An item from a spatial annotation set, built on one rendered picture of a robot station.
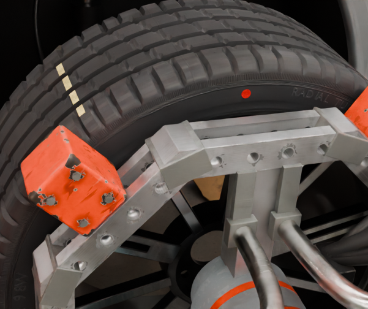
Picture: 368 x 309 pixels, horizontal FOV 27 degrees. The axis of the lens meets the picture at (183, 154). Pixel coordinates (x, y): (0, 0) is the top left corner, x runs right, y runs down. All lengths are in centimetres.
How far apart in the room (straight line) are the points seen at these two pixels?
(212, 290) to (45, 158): 29
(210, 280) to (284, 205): 15
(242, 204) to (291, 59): 19
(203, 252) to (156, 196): 163
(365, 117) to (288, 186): 14
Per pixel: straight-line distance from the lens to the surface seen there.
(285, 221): 94
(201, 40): 97
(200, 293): 102
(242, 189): 90
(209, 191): 275
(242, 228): 92
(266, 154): 89
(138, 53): 98
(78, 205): 85
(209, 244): 252
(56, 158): 84
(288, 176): 91
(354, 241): 93
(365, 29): 145
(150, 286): 110
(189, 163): 85
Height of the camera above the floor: 156
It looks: 32 degrees down
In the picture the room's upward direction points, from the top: 4 degrees clockwise
